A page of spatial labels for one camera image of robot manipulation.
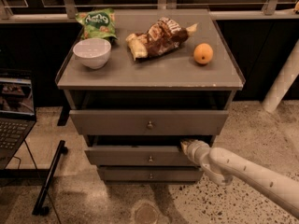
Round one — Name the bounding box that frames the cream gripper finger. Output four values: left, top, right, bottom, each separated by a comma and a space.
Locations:
180, 139, 194, 155

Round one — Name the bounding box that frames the grey drawer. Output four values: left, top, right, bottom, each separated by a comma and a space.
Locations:
69, 110, 228, 136
97, 166, 203, 182
84, 135, 216, 167

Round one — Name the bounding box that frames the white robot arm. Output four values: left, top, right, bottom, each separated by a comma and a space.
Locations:
180, 139, 299, 218

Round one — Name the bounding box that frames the grey bottom drawer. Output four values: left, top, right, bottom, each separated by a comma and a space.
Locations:
97, 166, 203, 182

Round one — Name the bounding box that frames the grey drawer cabinet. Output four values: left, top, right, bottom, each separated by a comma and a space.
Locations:
55, 8, 246, 183

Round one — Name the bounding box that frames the grey top drawer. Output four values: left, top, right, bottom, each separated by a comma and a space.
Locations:
69, 110, 228, 136

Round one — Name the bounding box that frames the orange fruit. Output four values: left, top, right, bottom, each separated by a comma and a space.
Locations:
193, 43, 213, 64

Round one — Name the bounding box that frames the brown chip bag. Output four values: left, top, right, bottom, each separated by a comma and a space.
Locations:
126, 17, 197, 60

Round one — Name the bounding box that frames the white ceramic bowl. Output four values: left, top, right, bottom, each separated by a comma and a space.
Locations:
73, 38, 111, 69

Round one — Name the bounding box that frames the green snack bag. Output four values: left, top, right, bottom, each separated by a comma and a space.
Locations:
76, 8, 117, 43

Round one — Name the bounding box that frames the black laptop stand leg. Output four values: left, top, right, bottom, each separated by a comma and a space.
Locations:
32, 140, 68, 216

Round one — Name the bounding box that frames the black laptop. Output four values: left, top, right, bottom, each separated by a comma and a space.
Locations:
0, 68, 36, 170

